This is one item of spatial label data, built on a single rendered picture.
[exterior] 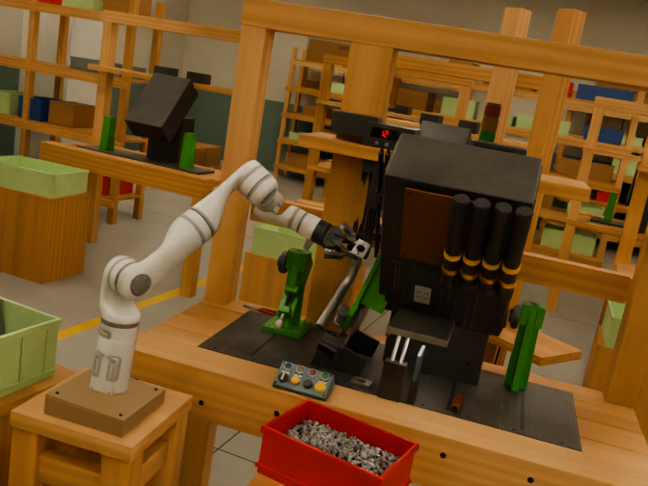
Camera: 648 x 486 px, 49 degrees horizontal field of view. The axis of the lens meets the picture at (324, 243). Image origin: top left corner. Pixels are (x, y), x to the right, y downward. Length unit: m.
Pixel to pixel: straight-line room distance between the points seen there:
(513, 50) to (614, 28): 9.73
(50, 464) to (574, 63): 1.81
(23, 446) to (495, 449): 1.14
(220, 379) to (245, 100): 0.98
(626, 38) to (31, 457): 11.01
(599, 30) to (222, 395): 10.56
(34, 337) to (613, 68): 1.81
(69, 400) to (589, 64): 1.71
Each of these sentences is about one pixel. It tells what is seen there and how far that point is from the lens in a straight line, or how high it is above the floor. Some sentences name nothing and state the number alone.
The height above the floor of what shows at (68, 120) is 0.92.
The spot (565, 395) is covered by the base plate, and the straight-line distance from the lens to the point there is 2.39.
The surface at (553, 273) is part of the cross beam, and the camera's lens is 2.46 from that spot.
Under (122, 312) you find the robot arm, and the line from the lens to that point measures 1.79.
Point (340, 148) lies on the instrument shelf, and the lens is 2.27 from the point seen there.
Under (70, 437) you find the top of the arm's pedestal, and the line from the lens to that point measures 1.80.
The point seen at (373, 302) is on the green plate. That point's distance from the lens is 2.07.
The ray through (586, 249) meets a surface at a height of 0.34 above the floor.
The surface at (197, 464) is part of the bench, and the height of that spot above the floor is 0.23.
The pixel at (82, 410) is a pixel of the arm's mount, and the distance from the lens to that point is 1.79.
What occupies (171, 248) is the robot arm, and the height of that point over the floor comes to 1.26.
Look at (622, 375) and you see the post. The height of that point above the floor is 0.98.
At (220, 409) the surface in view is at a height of 0.80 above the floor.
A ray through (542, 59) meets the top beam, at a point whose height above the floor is 1.89.
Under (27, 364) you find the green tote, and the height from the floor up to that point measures 0.86.
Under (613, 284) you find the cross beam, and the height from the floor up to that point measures 1.24.
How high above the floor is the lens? 1.71
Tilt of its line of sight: 12 degrees down
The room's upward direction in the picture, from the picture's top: 10 degrees clockwise
